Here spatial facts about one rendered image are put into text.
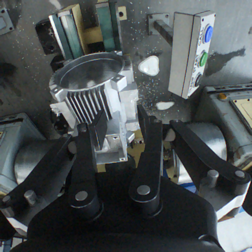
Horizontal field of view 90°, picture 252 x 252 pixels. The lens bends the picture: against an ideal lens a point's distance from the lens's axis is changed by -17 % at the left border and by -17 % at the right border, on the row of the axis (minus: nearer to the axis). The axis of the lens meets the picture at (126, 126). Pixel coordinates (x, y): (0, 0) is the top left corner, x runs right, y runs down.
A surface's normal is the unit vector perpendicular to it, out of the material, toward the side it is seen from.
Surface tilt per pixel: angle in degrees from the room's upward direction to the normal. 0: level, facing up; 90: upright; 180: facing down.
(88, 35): 0
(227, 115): 90
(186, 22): 50
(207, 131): 92
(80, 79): 40
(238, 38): 0
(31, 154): 88
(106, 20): 0
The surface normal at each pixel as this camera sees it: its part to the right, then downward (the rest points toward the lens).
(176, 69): -0.71, 0.59
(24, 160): -0.09, -0.50
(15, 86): 0.08, 0.76
